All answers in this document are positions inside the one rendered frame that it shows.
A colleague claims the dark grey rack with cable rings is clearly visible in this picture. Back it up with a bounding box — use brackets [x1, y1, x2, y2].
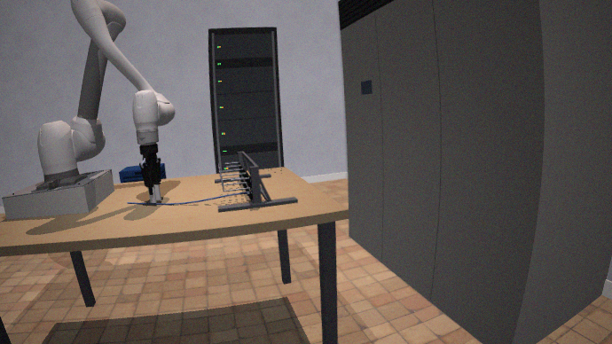
[215, 152, 298, 212]

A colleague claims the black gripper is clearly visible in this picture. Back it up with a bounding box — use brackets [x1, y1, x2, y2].
[139, 144, 161, 203]

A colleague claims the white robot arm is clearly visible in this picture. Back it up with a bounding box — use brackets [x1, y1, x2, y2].
[36, 0, 175, 191]

